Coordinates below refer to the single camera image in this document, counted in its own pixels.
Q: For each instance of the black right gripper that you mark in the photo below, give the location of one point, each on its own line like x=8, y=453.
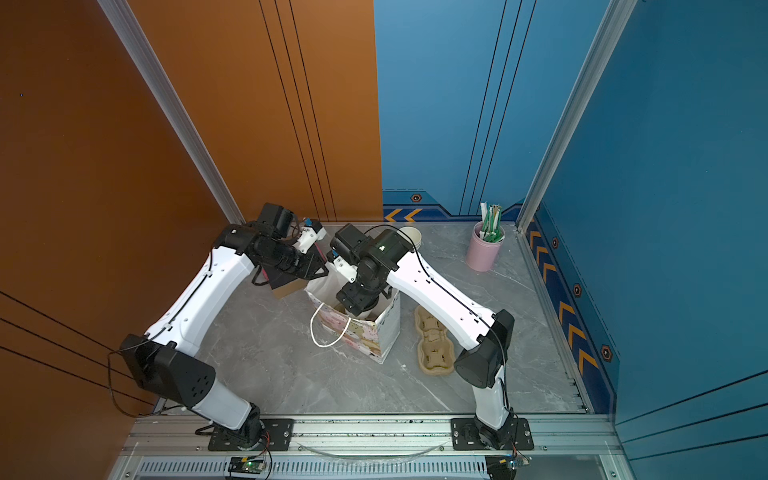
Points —
x=352, y=300

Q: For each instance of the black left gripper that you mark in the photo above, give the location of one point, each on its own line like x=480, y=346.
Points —
x=313, y=259

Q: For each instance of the cartoon animal paper gift bag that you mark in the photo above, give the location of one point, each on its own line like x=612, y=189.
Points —
x=372, y=333

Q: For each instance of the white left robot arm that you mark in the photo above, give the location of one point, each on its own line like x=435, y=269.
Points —
x=163, y=360

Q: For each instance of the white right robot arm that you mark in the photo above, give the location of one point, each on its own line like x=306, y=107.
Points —
x=483, y=334

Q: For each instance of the stack of green paper cups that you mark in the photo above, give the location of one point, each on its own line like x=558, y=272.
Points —
x=413, y=234

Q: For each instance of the cardboard napkin box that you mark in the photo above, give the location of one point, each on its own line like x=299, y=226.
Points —
x=284, y=286

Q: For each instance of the pink straw holder cup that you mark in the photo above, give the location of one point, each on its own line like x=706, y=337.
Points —
x=482, y=254

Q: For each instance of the stack of pulp cup carriers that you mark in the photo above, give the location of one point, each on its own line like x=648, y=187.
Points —
x=435, y=351

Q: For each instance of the bundle of wrapped straws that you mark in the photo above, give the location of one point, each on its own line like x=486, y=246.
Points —
x=491, y=230

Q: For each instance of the small green circuit board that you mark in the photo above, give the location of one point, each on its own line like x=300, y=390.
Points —
x=247, y=466

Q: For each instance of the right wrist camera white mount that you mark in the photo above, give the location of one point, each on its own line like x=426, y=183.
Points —
x=345, y=269

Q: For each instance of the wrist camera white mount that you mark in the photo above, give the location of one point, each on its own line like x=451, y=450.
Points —
x=345, y=269
x=311, y=231

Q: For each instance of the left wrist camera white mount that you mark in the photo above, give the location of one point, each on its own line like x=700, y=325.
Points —
x=311, y=231

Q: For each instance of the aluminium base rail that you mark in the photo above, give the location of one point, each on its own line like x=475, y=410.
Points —
x=387, y=446

